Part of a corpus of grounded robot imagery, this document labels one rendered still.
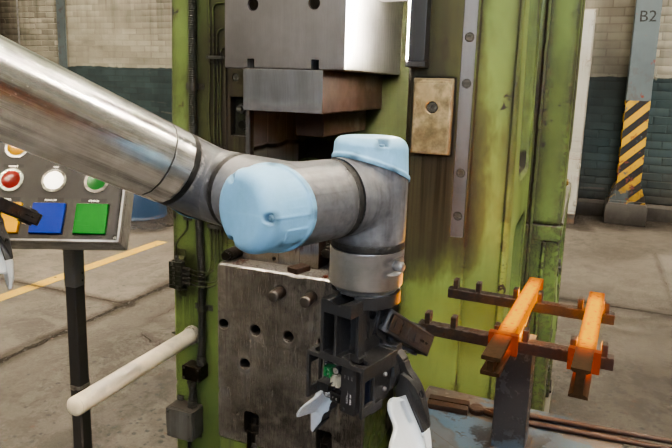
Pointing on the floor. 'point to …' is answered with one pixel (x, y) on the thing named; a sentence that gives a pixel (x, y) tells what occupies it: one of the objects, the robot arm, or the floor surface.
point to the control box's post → (77, 339)
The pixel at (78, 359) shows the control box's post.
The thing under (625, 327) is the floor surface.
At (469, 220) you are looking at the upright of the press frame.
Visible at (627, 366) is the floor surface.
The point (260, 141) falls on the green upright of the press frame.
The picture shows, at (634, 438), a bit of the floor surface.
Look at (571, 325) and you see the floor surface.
